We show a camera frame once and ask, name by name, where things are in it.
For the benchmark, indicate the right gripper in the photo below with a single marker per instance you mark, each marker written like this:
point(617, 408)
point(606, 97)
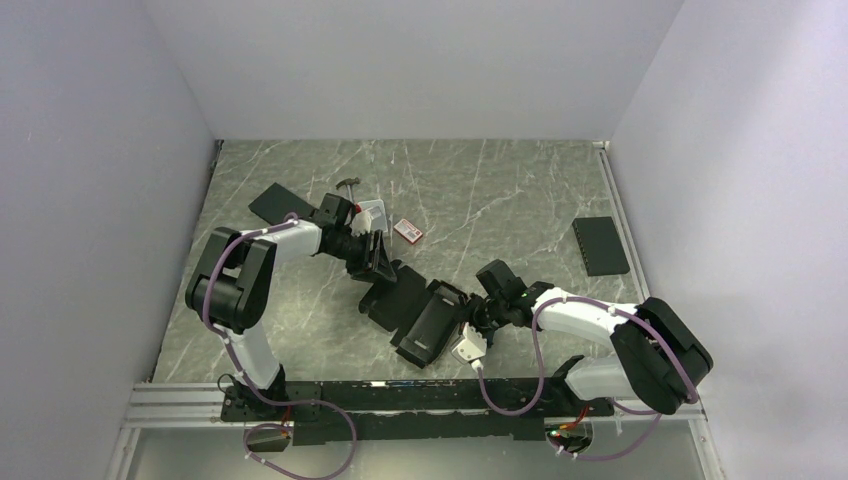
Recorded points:
point(472, 305)

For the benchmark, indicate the red white small box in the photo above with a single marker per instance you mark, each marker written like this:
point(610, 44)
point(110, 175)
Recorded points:
point(408, 231)

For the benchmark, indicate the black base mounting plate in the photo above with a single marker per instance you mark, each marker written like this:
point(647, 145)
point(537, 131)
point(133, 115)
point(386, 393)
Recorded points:
point(411, 409)

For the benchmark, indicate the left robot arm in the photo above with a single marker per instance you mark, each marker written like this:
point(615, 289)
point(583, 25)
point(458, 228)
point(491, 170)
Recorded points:
point(230, 286)

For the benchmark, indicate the black flat box left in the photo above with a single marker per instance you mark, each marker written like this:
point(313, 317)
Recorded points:
point(276, 202)

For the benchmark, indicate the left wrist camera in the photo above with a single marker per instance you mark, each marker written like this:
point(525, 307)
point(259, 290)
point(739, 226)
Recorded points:
point(361, 223)

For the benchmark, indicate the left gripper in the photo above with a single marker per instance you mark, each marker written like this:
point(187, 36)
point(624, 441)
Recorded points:
point(381, 262)

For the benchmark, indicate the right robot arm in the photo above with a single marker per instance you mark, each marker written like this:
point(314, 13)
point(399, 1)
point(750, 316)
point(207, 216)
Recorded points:
point(655, 358)

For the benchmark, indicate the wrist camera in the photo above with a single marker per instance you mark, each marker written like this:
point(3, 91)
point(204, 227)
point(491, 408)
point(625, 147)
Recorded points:
point(470, 346)
point(361, 223)

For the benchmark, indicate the aluminium frame rail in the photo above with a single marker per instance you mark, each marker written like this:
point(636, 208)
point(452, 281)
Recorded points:
point(198, 406)

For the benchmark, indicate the hammer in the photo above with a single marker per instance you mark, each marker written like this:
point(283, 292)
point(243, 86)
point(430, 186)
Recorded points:
point(347, 186)

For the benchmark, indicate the black switch box right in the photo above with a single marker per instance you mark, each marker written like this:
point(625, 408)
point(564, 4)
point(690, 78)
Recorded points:
point(600, 246)

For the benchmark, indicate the white router box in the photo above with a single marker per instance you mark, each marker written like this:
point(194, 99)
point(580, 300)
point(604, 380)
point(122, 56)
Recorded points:
point(376, 215)

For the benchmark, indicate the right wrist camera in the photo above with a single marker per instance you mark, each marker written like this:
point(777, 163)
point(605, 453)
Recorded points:
point(470, 346)

